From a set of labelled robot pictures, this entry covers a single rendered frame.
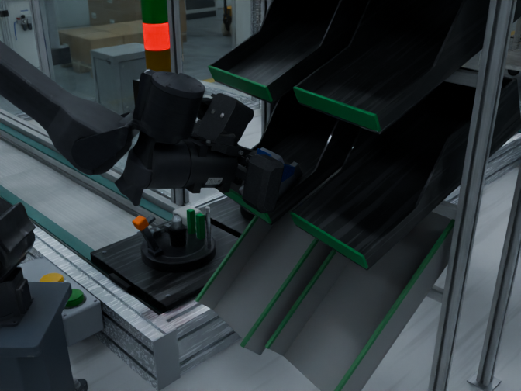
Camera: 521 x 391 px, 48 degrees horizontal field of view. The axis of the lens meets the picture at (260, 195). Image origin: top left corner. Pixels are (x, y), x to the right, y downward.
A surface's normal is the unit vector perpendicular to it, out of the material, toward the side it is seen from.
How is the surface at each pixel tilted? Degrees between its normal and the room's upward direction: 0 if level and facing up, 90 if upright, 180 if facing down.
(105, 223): 0
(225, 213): 0
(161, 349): 90
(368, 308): 45
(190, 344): 90
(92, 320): 90
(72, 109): 28
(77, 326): 90
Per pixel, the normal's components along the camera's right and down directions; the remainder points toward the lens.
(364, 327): -0.58, -0.47
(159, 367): 0.70, 0.30
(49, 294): 0.00, -0.90
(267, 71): -0.35, -0.72
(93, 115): 0.46, -0.77
